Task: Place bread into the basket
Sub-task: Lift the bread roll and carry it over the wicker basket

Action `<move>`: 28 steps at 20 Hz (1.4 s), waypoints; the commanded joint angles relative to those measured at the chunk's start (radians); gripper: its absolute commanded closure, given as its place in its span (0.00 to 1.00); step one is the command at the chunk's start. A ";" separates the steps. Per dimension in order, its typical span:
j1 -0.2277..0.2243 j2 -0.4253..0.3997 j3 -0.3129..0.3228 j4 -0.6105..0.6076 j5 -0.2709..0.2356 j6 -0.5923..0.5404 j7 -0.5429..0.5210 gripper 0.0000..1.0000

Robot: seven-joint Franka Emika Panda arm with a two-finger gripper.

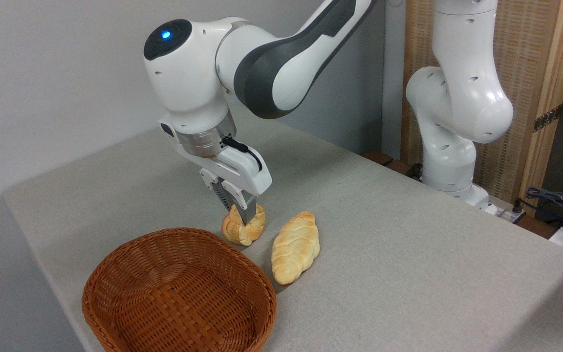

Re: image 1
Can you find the wooden woven screen panel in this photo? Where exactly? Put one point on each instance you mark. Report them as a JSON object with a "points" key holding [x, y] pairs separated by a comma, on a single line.
{"points": [[526, 49]]}

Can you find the small round croissant bread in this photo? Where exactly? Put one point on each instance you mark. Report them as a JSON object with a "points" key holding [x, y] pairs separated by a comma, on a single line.
{"points": [[242, 232]]}

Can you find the metal screen hinge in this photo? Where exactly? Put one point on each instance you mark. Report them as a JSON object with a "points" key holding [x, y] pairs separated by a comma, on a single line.
{"points": [[548, 118]]}

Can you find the brown wooden block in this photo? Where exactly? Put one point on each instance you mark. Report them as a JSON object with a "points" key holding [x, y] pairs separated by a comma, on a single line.
{"points": [[400, 167], [378, 157]]}

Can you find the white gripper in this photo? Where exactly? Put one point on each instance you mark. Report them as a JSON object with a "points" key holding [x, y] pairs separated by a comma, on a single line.
{"points": [[242, 171]]}

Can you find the long twisted bread roll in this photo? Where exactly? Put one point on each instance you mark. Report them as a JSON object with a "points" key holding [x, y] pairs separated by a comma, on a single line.
{"points": [[295, 247]]}

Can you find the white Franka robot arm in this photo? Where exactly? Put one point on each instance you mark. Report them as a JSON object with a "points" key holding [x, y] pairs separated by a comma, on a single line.
{"points": [[457, 98]]}

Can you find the brown wicker basket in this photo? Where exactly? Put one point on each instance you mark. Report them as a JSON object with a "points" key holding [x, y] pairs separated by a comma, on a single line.
{"points": [[174, 293]]}

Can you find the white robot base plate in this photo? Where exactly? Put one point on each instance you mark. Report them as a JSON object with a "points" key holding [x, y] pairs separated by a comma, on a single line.
{"points": [[506, 210]]}

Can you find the grey tablecloth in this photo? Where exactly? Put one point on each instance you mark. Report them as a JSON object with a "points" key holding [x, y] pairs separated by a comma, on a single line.
{"points": [[408, 274]]}

